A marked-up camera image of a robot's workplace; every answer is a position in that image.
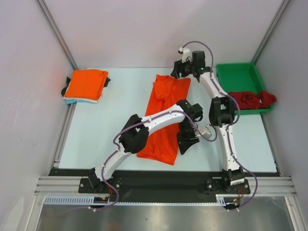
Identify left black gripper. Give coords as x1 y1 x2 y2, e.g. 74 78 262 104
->
176 121 199 154

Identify orange t shirt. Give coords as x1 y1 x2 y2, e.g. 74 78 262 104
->
64 69 109 99
137 75 191 165

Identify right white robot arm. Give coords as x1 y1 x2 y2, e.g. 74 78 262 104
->
171 48 244 193

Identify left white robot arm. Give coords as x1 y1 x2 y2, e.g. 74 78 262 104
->
88 100 203 193

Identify green plastic bin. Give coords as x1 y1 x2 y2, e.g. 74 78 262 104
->
216 63 273 115

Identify dark red t shirt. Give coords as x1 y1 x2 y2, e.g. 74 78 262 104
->
229 90 277 110

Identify folded orange t shirt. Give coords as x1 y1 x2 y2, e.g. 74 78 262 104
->
64 69 109 99

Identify folded black t shirt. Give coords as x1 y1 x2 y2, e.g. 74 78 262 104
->
61 77 71 97

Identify folded light blue t shirt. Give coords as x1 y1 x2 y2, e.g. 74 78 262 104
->
64 100 77 105

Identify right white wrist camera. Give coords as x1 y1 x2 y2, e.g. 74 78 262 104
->
178 47 191 63

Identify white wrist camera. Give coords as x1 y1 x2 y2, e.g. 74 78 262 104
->
178 47 191 63
199 124 212 139

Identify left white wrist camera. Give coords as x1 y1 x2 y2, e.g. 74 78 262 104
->
199 124 212 139

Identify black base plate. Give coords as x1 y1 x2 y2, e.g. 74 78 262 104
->
49 168 255 204

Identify right aluminium corner post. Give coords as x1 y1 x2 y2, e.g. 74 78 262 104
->
251 0 292 65

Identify aluminium corner post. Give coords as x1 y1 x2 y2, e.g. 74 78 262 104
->
251 0 292 65
34 0 78 70

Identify aluminium front rail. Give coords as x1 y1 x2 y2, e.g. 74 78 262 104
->
34 176 297 197

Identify light blue cable duct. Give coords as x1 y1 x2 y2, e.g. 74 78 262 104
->
44 195 236 206

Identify left aluminium corner post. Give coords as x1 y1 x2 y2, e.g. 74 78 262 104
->
34 0 78 70

